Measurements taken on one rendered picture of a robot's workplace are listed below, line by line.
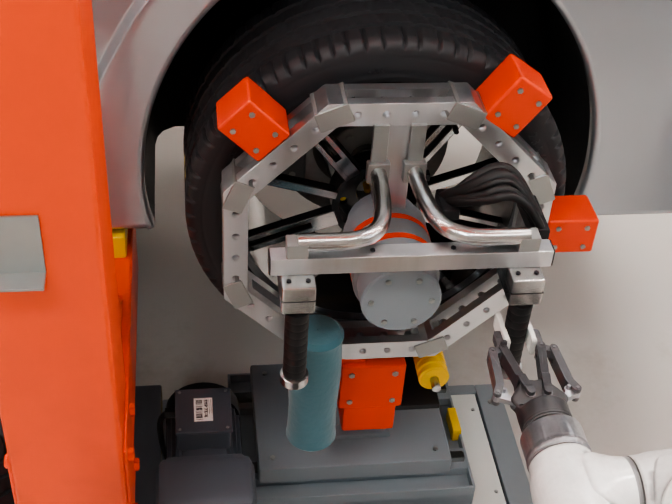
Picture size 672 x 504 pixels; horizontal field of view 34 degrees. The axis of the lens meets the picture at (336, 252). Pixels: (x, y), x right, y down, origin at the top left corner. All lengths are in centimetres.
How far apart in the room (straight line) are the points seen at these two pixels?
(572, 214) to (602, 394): 104
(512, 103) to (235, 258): 51
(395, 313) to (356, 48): 42
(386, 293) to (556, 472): 41
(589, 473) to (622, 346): 154
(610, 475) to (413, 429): 94
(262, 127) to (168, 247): 152
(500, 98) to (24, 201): 75
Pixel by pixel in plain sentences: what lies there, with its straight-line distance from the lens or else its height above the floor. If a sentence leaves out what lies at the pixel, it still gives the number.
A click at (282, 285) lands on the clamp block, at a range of 160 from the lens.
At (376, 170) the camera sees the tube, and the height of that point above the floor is 101.
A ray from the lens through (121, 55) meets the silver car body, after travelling 184.
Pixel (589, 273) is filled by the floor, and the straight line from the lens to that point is 324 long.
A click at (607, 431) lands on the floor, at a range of 281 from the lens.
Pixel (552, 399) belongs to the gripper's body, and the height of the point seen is 87.
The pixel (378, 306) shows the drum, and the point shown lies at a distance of 174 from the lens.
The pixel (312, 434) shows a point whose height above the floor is 53.
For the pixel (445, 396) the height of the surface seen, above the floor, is 17.
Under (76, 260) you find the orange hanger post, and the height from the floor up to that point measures 111.
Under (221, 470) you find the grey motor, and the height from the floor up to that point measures 41.
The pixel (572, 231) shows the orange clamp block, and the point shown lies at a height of 86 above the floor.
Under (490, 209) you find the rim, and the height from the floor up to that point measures 78.
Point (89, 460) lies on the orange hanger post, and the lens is 167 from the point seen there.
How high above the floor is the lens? 201
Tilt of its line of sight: 39 degrees down
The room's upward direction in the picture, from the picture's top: 4 degrees clockwise
